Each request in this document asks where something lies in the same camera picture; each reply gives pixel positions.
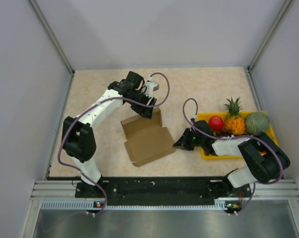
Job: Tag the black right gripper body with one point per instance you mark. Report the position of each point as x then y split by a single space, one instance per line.
193 139

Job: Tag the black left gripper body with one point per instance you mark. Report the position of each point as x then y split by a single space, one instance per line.
139 97

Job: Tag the brown cardboard box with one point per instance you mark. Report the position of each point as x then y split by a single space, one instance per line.
147 140

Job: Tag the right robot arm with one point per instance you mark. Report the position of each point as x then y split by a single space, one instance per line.
265 161

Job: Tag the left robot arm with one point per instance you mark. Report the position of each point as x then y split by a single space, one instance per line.
80 143

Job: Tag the red apple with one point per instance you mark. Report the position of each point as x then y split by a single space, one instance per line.
216 123

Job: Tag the purple grape bunch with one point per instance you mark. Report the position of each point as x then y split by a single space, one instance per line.
224 133

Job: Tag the orange pineapple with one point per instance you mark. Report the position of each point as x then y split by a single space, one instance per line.
233 120

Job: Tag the green melon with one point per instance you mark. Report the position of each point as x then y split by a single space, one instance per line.
257 122

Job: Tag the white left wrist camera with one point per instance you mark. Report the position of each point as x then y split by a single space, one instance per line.
149 87

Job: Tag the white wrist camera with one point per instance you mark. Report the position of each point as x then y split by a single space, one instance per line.
194 119
149 87

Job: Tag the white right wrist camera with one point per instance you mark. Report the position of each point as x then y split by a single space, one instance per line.
194 119

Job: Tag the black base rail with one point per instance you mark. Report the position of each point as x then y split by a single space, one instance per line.
161 191

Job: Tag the right aluminium frame post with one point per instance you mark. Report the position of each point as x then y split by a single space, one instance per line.
286 6

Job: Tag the aluminium frame post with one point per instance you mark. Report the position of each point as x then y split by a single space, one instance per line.
286 6
50 35

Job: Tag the left aluminium frame post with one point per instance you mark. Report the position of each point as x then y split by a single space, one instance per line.
50 35

